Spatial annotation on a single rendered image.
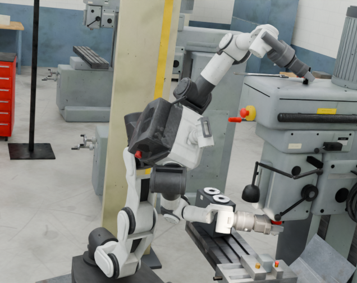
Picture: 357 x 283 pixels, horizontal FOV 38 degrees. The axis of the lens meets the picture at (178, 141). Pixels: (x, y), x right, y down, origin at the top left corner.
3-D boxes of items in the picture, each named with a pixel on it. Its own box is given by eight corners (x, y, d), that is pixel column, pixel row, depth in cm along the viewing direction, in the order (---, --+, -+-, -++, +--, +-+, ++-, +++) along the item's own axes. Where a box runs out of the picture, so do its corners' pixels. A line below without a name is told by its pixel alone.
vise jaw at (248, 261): (253, 281, 229) (255, 273, 228) (239, 262, 243) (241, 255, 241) (265, 279, 231) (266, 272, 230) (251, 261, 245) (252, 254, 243)
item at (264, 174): (256, 209, 219) (264, 163, 213) (251, 205, 223) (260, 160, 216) (264, 209, 221) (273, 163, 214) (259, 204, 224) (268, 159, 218)
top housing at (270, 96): (266, 131, 194) (275, 88, 189) (236, 110, 217) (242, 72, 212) (366, 131, 211) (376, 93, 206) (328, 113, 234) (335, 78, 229)
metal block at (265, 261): (261, 273, 235) (263, 261, 233) (255, 265, 240) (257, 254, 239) (271, 272, 237) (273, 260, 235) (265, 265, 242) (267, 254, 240)
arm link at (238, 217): (245, 211, 225) (219, 207, 224) (242, 236, 223) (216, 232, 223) (241, 210, 236) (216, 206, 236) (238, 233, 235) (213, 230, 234)
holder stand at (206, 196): (212, 237, 276) (218, 204, 270) (192, 219, 294) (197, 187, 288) (230, 234, 282) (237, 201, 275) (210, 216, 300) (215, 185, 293)
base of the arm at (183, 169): (149, 199, 220) (149, 184, 211) (151, 175, 228) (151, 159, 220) (184, 202, 220) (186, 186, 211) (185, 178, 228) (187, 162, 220)
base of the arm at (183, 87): (166, 100, 236) (179, 103, 226) (178, 76, 237) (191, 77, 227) (191, 115, 243) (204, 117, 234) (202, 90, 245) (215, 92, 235)
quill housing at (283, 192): (272, 224, 214) (287, 153, 204) (249, 202, 232) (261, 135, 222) (310, 222, 221) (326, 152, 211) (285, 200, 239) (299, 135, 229)
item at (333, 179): (315, 218, 219) (328, 160, 210) (284, 193, 240) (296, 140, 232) (351, 215, 226) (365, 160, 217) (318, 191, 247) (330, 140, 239)
